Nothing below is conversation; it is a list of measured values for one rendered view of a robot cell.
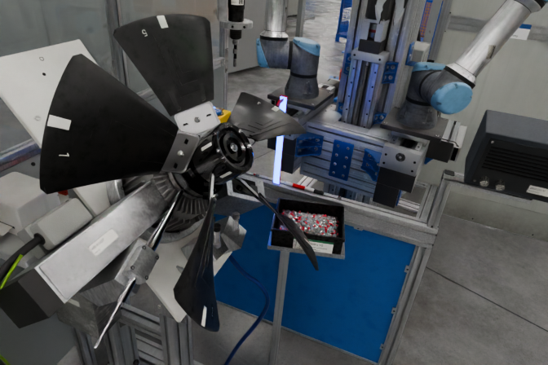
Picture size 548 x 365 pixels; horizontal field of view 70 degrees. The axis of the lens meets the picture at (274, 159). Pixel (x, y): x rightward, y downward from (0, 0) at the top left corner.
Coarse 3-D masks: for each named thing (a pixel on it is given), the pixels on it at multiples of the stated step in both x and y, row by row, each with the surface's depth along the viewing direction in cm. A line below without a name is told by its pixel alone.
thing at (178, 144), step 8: (176, 136) 77; (184, 136) 79; (192, 136) 80; (176, 144) 78; (184, 144) 80; (192, 144) 81; (176, 152) 79; (184, 152) 81; (192, 152) 82; (168, 160) 79; (176, 160) 80; (184, 160) 82; (168, 168) 80; (176, 168) 81; (184, 168) 83
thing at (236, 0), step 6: (228, 0) 79; (234, 0) 78; (240, 0) 78; (228, 6) 79; (234, 6) 78; (240, 6) 79; (228, 12) 80; (234, 12) 79; (240, 12) 79; (228, 18) 81; (234, 18) 80; (240, 18) 80; (234, 30) 81; (240, 30) 82; (234, 36) 82; (240, 36) 82
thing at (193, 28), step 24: (144, 24) 88; (168, 24) 90; (192, 24) 92; (144, 48) 87; (168, 48) 88; (192, 48) 90; (144, 72) 87; (168, 72) 88; (192, 72) 89; (168, 96) 87; (192, 96) 88
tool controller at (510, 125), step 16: (496, 112) 105; (480, 128) 107; (496, 128) 101; (512, 128) 100; (528, 128) 100; (544, 128) 100; (480, 144) 103; (496, 144) 101; (512, 144) 99; (528, 144) 97; (544, 144) 96; (480, 160) 105; (496, 160) 103; (512, 160) 101; (528, 160) 100; (544, 160) 98; (464, 176) 113; (480, 176) 108; (496, 176) 107; (512, 176) 105; (528, 176) 103; (544, 176) 101; (512, 192) 108; (528, 192) 106; (544, 192) 104
